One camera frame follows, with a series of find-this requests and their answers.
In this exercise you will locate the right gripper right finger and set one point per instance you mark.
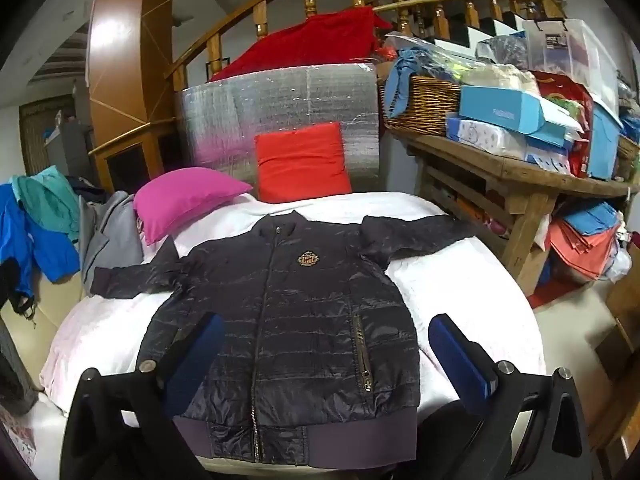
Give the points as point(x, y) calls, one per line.
point(527, 426)

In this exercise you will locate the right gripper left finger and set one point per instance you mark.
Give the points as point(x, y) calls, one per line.
point(122, 426)

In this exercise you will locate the black quilted puffer jacket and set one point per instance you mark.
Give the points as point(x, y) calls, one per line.
point(320, 360)

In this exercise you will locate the white embossed bed blanket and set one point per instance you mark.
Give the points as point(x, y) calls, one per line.
point(464, 280)

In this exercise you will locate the stack of coral folded cloths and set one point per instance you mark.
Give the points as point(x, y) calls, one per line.
point(587, 254)

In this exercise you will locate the grey garment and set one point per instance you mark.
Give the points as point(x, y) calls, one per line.
point(108, 236)

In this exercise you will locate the blue jacket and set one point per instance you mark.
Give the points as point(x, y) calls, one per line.
point(32, 246)

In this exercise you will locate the blue folded cloth under table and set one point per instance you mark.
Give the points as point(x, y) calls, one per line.
point(591, 218)

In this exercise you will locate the wooden side table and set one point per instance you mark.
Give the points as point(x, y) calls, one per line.
point(516, 194)

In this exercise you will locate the magenta pillow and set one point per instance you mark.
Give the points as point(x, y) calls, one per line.
point(169, 202)

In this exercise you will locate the teal garment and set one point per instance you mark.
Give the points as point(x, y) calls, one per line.
point(49, 200)

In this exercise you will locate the white patterned box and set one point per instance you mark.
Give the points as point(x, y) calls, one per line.
point(485, 137)

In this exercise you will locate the red square cushion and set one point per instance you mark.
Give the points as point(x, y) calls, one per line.
point(301, 164)

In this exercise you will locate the blue cardboard box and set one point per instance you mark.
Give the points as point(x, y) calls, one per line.
point(517, 111)

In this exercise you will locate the silver foil insulation mat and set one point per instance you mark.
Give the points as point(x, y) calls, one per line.
point(218, 120)

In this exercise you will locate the wicker basket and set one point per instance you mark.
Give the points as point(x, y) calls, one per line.
point(430, 101)

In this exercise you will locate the red gift bag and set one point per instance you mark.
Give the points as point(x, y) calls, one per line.
point(576, 100)

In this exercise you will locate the cream folded textile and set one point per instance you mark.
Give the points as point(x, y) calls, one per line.
point(501, 76)

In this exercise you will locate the wooden curved pillar cabinet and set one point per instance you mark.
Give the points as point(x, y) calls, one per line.
point(132, 103)

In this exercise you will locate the clear plastic storage bin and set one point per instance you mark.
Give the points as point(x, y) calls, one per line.
point(569, 47)

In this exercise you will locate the blue cloth in basket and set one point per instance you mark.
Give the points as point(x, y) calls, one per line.
point(409, 62)

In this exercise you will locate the red cloth on railing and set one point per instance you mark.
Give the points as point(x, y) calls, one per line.
point(328, 38)

